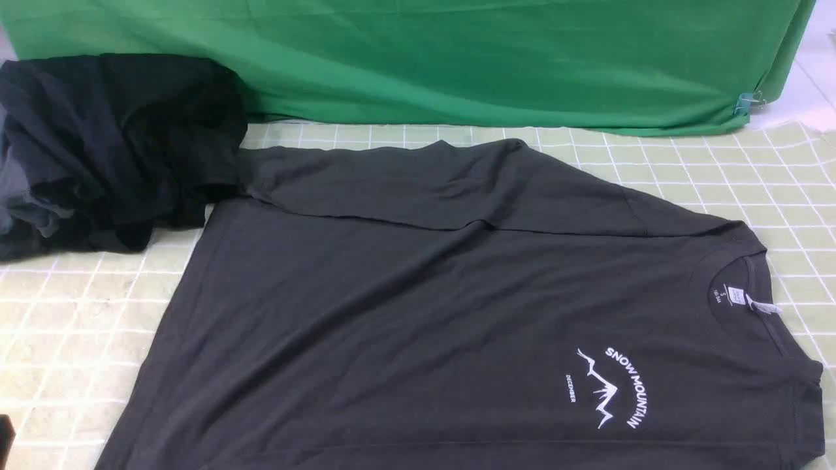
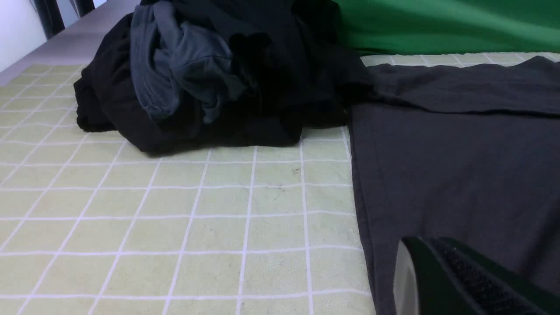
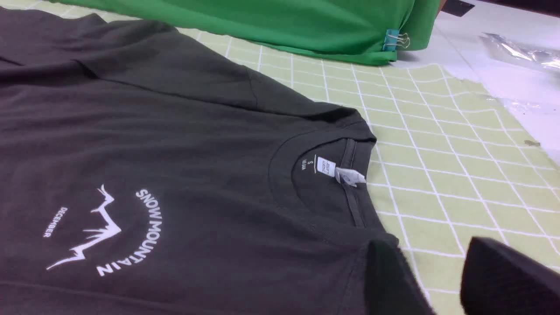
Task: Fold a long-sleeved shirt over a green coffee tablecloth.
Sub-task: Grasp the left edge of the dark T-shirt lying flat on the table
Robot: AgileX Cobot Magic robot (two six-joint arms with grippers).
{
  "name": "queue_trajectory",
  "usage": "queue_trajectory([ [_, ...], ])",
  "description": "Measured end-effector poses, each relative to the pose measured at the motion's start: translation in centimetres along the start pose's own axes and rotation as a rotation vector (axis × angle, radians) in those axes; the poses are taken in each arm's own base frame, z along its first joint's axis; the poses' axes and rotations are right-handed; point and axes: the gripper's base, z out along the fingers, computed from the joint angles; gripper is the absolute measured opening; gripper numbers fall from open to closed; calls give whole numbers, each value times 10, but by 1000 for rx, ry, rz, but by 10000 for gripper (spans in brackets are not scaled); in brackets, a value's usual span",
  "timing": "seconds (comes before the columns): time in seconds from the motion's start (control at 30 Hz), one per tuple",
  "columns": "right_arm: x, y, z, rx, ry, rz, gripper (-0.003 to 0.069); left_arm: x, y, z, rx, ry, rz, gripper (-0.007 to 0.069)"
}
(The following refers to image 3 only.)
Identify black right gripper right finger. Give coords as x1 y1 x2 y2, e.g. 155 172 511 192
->
460 237 560 315

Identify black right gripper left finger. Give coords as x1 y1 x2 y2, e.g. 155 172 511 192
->
364 241 434 315

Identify gray long-sleeve top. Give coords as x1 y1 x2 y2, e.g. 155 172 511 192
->
0 8 399 315

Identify light green grid tablecloth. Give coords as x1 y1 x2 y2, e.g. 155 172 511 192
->
1 0 559 315

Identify clear plastic bag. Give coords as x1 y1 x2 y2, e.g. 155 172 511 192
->
480 33 560 73

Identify teal binder clip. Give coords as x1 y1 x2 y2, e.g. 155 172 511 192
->
382 29 410 52

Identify green backdrop cloth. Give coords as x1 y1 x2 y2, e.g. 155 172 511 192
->
65 0 444 66

